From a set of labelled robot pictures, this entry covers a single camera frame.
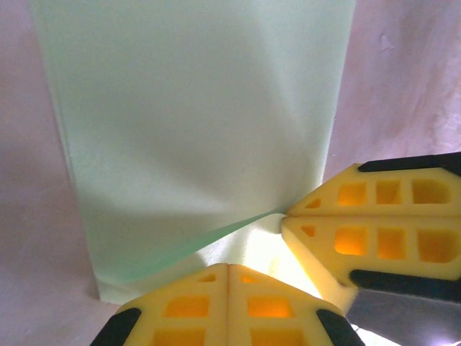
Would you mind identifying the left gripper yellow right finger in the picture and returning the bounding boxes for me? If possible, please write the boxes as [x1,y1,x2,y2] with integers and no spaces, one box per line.
[228,262,367,346]

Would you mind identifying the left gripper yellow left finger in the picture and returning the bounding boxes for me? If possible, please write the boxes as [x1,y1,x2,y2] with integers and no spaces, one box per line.
[89,262,230,346]

